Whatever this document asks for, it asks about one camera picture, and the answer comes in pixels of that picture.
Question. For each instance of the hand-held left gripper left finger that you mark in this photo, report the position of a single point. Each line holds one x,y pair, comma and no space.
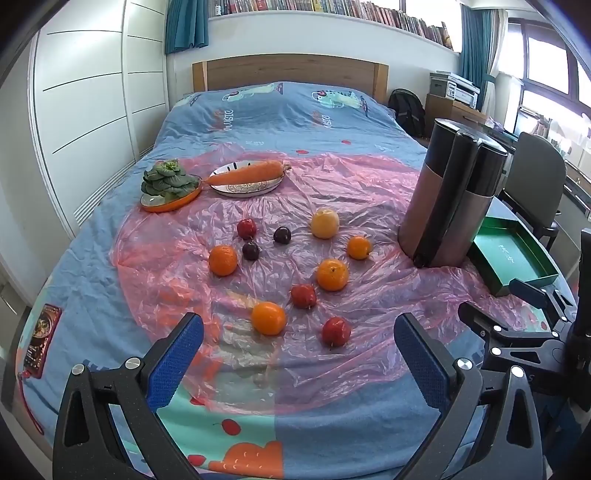
178,362

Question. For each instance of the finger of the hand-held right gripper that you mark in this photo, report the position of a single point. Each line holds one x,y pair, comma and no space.
531,293
480,321

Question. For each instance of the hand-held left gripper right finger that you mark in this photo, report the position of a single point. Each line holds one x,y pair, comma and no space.
422,364

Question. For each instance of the green tray box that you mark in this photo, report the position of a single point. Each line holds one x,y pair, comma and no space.
505,258

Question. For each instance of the red apple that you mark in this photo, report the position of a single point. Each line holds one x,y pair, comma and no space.
303,296
336,331

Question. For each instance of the orange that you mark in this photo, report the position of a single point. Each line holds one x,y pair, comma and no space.
223,260
268,318
332,274
359,247

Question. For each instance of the grey office chair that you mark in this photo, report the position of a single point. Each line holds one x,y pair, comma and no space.
538,175

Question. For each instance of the brown and black cylinder appliance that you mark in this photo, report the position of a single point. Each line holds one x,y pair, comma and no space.
443,198

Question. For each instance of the pink plastic sheet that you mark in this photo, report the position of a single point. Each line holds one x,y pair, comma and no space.
277,277

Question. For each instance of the dark purple plum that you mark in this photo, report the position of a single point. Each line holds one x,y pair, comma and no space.
250,251
281,235

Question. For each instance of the red snack packet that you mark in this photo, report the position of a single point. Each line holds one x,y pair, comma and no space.
44,339

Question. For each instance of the red plum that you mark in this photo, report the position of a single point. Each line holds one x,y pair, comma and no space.
247,228

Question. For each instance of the orange plate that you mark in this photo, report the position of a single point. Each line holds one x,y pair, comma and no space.
178,201

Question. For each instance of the yellow pear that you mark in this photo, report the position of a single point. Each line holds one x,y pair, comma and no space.
324,224

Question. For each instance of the bok choy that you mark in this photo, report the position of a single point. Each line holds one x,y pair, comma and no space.
166,181

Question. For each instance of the patterned white plate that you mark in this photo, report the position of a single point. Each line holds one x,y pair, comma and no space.
244,189

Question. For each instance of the wooden cabinet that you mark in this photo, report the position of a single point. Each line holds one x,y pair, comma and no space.
455,117

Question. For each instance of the carrot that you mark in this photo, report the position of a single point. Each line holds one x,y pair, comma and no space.
249,173

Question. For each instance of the white printer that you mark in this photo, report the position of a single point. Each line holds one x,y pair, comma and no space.
455,90

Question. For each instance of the black backpack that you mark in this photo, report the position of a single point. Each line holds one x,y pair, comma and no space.
407,113

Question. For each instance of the window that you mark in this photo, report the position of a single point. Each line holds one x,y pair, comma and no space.
549,64

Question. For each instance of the teal curtain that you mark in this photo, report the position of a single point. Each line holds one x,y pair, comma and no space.
184,25
478,50

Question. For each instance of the white wardrobe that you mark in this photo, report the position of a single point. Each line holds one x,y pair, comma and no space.
92,115

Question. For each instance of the wooden headboard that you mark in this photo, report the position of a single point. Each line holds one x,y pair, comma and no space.
291,69

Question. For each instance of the row of books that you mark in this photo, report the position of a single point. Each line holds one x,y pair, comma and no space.
332,8

